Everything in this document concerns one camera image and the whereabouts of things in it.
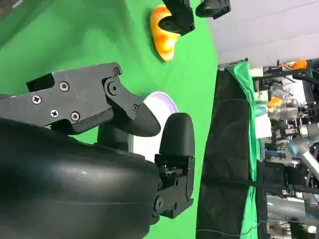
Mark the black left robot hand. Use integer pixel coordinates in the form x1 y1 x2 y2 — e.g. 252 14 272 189
159 0 232 36

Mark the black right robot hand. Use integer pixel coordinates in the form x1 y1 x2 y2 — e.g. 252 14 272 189
0 62 195 239

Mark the orange and white bread roll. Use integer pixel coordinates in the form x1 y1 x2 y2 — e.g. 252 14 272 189
149 5 180 62

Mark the lilac plate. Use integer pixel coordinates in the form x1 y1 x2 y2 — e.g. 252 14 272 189
132 91 179 160

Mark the green table cloth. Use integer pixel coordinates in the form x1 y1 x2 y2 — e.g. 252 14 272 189
0 0 219 239

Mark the small orange workshop object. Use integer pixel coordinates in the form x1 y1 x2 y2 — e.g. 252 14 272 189
268 97 283 112

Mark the orange machine part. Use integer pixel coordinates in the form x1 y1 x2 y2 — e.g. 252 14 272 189
293 59 308 71

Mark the black backdrop cloth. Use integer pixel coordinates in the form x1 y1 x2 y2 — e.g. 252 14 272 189
196 58 269 239

